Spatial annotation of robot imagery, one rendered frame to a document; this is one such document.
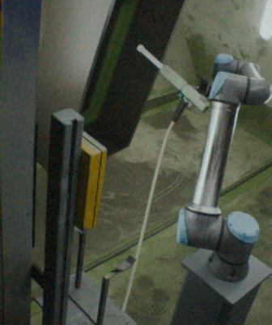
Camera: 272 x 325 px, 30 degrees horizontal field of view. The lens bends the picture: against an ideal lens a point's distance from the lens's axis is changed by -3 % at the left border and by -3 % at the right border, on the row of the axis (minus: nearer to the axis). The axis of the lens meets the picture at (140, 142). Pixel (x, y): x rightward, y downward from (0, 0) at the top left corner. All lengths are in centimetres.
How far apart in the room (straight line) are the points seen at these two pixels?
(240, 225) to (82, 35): 109
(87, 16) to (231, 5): 234
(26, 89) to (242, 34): 297
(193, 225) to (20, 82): 92
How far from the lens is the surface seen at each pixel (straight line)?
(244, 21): 443
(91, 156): 125
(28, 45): 167
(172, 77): 250
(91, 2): 230
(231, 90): 210
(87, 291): 191
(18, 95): 173
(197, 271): 228
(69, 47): 246
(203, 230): 213
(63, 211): 135
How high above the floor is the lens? 227
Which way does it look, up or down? 33 degrees down
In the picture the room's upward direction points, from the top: 10 degrees clockwise
